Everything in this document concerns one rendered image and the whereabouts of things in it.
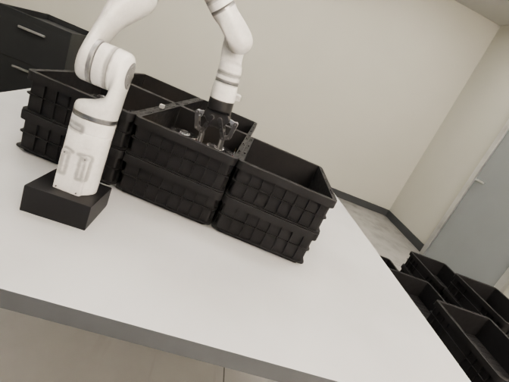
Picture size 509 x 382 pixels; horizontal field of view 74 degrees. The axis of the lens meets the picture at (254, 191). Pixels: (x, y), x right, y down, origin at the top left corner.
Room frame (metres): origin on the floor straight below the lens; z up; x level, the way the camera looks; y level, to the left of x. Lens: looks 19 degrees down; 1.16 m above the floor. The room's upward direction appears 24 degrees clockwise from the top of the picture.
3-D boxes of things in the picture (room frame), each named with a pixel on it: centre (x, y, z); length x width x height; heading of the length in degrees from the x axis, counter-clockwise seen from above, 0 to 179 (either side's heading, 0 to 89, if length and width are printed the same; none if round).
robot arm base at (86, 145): (0.71, 0.39, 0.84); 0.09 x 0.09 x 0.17; 5
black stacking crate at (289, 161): (1.09, -0.06, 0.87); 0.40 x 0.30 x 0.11; 3
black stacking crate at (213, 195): (1.07, 0.24, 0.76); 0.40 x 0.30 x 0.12; 3
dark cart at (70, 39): (2.42, 1.74, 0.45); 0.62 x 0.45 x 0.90; 11
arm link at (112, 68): (0.72, 0.39, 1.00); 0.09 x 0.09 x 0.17; 11
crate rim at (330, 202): (1.09, -0.06, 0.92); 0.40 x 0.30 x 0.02; 3
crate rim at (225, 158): (1.07, 0.24, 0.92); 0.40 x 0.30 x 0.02; 3
